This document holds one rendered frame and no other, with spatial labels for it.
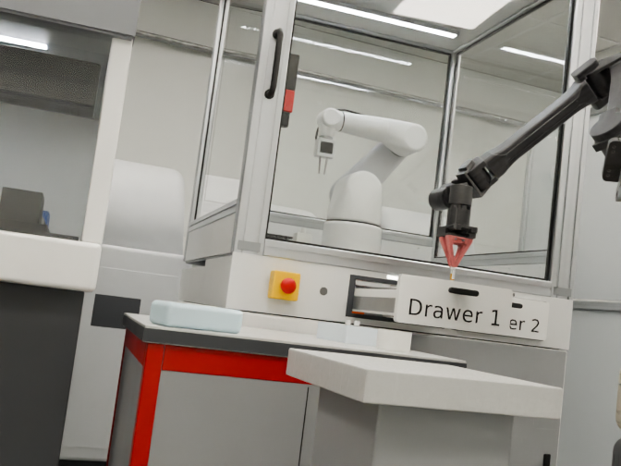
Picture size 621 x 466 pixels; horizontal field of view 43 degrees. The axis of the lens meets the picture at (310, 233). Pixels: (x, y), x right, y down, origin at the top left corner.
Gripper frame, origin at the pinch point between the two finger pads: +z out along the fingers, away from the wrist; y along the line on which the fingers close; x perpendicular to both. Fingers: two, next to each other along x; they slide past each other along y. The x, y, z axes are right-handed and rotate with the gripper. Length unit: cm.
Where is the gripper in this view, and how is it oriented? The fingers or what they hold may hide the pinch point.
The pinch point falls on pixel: (453, 263)
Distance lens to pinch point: 197.0
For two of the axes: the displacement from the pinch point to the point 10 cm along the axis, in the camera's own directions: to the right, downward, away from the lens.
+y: 2.7, -1.0, -9.6
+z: -1.3, 9.8, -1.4
